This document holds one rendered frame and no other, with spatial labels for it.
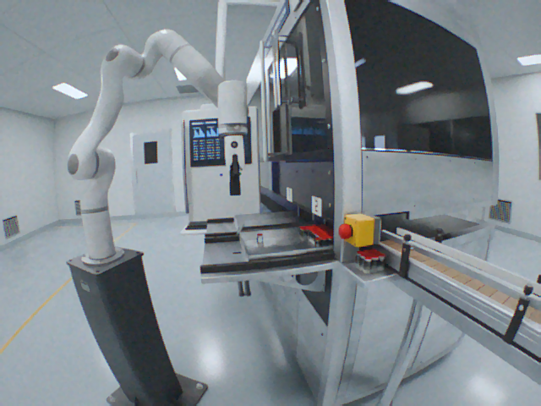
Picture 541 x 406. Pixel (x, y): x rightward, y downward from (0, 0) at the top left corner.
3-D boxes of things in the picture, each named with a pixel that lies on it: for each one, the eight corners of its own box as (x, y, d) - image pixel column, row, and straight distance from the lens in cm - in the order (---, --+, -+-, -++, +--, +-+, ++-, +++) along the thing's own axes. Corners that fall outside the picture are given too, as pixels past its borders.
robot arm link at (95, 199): (75, 213, 102) (70, 149, 102) (103, 205, 115) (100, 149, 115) (95, 213, 93) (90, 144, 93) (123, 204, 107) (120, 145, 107)
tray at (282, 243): (321, 233, 106) (321, 224, 105) (352, 252, 84) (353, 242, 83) (239, 240, 98) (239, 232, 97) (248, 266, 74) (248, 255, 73)
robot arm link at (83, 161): (105, 183, 103) (77, 187, 91) (86, 171, 110) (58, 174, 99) (151, 57, 99) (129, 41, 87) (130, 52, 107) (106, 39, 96)
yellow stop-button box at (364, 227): (364, 237, 74) (366, 212, 73) (379, 244, 69) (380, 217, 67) (341, 240, 71) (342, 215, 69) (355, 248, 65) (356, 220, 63)
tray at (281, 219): (297, 216, 137) (297, 210, 136) (315, 227, 113) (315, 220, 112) (234, 222, 131) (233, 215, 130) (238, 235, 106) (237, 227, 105)
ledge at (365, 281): (379, 262, 83) (379, 256, 82) (404, 277, 74) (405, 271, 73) (341, 270, 76) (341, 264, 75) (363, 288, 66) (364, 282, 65)
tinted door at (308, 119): (294, 153, 116) (288, 39, 132) (337, 148, 76) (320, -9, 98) (292, 153, 116) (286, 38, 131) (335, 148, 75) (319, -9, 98)
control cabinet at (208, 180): (259, 214, 185) (256, 106, 186) (262, 220, 166) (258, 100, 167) (191, 217, 189) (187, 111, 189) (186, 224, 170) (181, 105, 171)
